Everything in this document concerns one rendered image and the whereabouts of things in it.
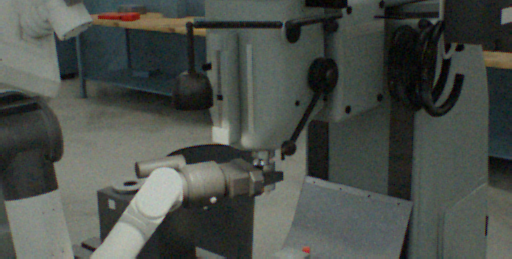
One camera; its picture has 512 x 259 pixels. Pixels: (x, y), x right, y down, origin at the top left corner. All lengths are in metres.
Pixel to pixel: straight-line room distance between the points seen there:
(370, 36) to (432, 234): 0.55
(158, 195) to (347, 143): 0.63
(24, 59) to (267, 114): 0.45
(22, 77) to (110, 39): 7.32
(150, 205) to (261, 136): 0.25
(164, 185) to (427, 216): 0.71
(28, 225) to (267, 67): 0.50
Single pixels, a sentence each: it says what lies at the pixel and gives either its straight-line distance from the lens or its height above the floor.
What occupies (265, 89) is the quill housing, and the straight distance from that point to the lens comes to 1.30.
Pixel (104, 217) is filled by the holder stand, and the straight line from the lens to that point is 1.77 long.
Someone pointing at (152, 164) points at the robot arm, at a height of 1.30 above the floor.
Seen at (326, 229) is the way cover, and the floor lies 0.99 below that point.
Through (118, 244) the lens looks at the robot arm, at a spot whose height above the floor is 1.19.
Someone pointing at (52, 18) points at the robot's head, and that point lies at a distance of 1.25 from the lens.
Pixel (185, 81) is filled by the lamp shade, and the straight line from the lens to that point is 1.19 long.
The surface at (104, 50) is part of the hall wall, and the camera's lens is 8.68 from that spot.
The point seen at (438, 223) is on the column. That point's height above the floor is 1.03.
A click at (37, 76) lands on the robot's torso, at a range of 1.27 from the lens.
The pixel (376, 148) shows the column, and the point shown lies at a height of 1.21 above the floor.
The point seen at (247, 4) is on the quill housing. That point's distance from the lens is 1.29.
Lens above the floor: 1.73
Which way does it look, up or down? 15 degrees down
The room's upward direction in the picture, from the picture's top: 1 degrees counter-clockwise
